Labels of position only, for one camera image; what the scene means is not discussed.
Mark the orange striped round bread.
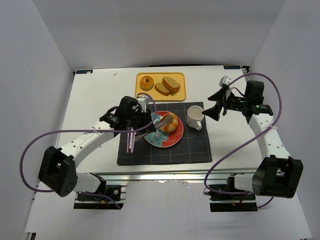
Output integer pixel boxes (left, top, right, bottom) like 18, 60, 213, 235
159, 112, 179, 133

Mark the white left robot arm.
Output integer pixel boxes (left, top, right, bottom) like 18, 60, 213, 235
38, 93, 156, 197

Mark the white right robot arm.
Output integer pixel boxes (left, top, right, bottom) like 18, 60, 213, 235
202, 76, 303, 199

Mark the rear bread slice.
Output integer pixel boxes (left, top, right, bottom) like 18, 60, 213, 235
162, 76, 181, 93

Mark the white mug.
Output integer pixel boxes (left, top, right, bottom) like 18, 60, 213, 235
186, 105, 204, 131

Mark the red and teal plate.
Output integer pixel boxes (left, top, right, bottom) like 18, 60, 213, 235
144, 111, 184, 148

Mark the yellow tray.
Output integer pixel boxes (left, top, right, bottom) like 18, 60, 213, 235
135, 72, 187, 102

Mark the dark checked placemat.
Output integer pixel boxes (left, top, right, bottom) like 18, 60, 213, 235
117, 102, 213, 166

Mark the pink-handled knife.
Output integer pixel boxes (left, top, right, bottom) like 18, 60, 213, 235
130, 132, 136, 153

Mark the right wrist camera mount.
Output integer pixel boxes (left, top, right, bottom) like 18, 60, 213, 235
219, 75, 232, 100

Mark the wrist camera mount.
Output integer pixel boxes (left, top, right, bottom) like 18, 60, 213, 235
137, 95, 151, 113
219, 75, 232, 100

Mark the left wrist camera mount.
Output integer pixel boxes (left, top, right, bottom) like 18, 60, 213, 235
137, 95, 151, 113

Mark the ring-shaped bagel bread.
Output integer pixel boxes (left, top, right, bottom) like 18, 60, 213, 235
139, 75, 154, 91

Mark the aluminium frame rail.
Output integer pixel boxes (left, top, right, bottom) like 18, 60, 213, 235
89, 171, 253, 186

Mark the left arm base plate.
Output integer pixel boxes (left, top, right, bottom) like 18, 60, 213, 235
73, 185, 127, 210

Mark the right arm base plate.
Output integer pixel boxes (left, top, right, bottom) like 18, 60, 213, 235
203, 190, 257, 213

